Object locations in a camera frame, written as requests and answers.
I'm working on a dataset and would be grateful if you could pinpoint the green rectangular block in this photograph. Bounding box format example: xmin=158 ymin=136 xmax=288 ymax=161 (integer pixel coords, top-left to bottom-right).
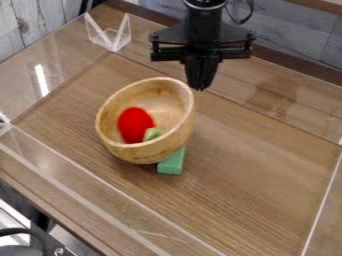
xmin=158 ymin=147 xmax=186 ymax=175

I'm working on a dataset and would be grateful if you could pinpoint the black metal table bracket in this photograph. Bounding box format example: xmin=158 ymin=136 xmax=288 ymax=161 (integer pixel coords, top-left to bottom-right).
xmin=30 ymin=223 xmax=78 ymax=256

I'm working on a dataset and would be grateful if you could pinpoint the clear acrylic corner bracket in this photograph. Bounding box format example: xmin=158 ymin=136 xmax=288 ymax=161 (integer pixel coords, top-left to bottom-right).
xmin=85 ymin=13 xmax=131 ymax=52

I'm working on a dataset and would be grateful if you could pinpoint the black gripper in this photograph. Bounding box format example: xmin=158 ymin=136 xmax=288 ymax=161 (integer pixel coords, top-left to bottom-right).
xmin=150 ymin=23 xmax=257 ymax=90

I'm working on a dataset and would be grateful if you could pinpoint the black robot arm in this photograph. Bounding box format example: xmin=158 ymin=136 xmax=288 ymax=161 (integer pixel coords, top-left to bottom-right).
xmin=150 ymin=0 xmax=257 ymax=91

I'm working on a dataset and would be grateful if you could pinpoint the wooden bowl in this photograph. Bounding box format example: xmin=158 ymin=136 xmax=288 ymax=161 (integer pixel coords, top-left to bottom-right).
xmin=95 ymin=77 xmax=195 ymax=164

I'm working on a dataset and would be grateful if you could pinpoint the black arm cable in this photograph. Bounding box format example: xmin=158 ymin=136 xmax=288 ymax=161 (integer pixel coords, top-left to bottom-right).
xmin=222 ymin=0 xmax=257 ymax=26

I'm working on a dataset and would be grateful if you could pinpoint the red strawberry toy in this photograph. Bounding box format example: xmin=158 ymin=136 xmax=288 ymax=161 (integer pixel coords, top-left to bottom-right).
xmin=118 ymin=107 xmax=163 ymax=144

